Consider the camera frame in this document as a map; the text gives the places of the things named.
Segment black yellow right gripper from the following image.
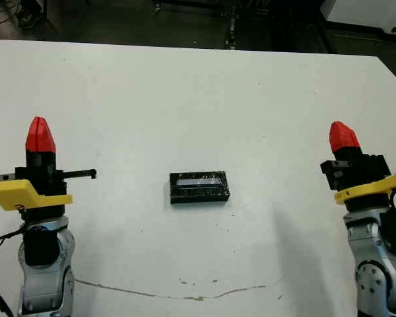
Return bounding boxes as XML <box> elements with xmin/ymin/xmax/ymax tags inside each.
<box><xmin>319</xmin><ymin>121</ymin><xmax>396</xmax><ymax>213</ymax></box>

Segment black box lid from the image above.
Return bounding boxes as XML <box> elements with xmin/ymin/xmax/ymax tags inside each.
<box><xmin>169</xmin><ymin>170</ymin><xmax>232</xmax><ymax>206</ymax></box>

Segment white cabinet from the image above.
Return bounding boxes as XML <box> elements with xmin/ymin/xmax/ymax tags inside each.
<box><xmin>321</xmin><ymin>0</ymin><xmax>396</xmax><ymax>36</ymax></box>

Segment black wheeled frame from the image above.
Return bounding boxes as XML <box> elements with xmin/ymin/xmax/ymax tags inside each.
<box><xmin>151</xmin><ymin>0</ymin><xmax>317</xmax><ymax>50</ymax></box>

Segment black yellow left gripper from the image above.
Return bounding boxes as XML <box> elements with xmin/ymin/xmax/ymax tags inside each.
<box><xmin>0</xmin><ymin>116</ymin><xmax>98</xmax><ymax>217</ymax></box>

